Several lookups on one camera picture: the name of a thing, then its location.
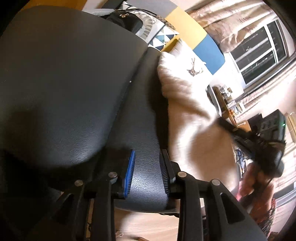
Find white knit sweater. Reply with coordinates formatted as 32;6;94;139
157;51;241;197

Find window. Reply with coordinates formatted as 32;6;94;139
230;19;289;86

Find person's right hand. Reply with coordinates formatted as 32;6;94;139
243;170;274;197

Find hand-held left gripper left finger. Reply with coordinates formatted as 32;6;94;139
30;149;136;241

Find geometric triangle print cushion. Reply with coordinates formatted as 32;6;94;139
120;1;181;50

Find wooden side desk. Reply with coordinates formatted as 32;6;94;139
213;86;250;130

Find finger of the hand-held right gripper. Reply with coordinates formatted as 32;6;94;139
217;118;257;160

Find white sheer curtain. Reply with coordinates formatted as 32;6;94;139
240;53;296;109

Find group of jars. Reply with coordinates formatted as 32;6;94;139
217;86;232;98

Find grey yellow blue sofa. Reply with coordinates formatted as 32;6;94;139
83;0;226;76

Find black handbag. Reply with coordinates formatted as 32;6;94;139
106;8;144;33

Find white deer print cushion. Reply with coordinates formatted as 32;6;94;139
162;38;213;76

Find person's right forearm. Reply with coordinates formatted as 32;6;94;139
236;183;278;234

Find beige patterned curtain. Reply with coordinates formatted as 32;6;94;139
186;0;278;54

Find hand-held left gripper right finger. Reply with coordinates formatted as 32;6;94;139
159;149;266;241

